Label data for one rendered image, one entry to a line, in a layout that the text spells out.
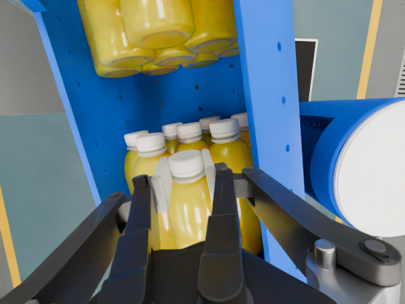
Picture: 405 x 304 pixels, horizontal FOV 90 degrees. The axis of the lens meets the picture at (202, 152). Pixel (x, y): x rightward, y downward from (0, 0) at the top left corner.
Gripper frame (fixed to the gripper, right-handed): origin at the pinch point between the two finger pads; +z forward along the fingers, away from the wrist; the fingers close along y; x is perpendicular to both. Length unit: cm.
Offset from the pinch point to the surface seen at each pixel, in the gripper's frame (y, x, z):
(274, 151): 7.7, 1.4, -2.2
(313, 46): 79, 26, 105
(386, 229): 36.4, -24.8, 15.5
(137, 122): -8.3, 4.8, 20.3
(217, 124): 4.5, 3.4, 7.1
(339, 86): 106, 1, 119
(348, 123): 31.0, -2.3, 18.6
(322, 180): 25.7, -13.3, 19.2
